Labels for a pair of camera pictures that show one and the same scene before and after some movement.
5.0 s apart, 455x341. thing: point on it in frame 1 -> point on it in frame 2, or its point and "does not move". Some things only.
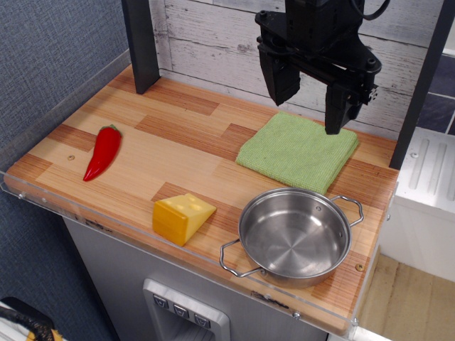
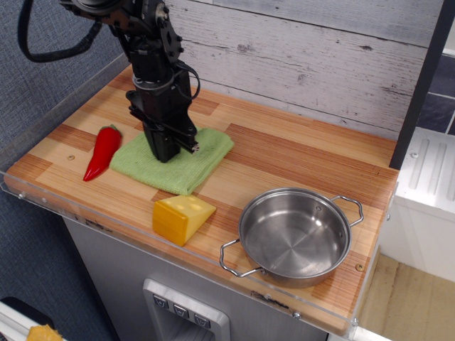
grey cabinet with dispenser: x=148 y=298 does not move
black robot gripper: x=320 y=39 -> x=164 y=87
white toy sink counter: x=419 y=229 does not move
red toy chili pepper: x=108 y=143 does not move
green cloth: x=296 y=150 -> x=182 y=176
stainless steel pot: x=296 y=236 does not move
